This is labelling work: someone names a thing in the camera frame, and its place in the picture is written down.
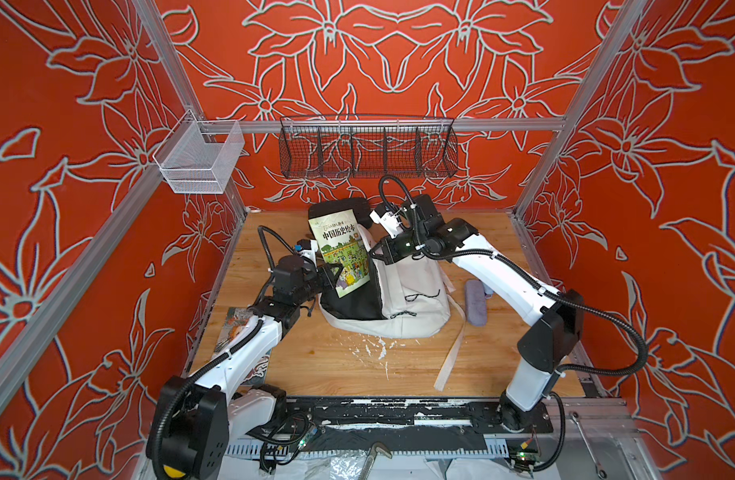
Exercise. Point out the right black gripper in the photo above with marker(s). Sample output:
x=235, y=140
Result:
x=388, y=254

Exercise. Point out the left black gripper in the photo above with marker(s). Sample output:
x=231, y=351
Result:
x=330, y=278

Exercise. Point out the green history comic book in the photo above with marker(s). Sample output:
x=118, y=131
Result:
x=340, y=242

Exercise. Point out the white student backpack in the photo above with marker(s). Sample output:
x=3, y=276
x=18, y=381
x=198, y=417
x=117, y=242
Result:
x=410, y=299

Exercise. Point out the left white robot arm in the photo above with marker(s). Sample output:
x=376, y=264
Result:
x=191, y=425

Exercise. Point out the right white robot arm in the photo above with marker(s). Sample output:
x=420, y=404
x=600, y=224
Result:
x=555, y=322

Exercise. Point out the black plastic case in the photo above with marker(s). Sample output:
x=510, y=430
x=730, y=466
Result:
x=358, y=205

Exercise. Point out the purple glasses case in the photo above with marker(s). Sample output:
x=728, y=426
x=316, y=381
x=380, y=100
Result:
x=476, y=296

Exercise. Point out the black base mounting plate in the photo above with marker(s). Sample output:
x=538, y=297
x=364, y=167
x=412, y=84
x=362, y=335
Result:
x=479, y=413

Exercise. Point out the small green circuit board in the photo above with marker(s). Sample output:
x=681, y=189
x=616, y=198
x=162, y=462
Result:
x=523, y=460

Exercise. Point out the yellow tape roll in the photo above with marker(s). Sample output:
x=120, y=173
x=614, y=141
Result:
x=173, y=473

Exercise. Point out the steel wrench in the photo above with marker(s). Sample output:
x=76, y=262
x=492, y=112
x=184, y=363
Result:
x=599, y=470

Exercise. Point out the black wire wall basket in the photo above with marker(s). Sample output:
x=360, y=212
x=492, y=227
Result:
x=363, y=146

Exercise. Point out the white wire mesh basket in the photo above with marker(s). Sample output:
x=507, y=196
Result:
x=199, y=157

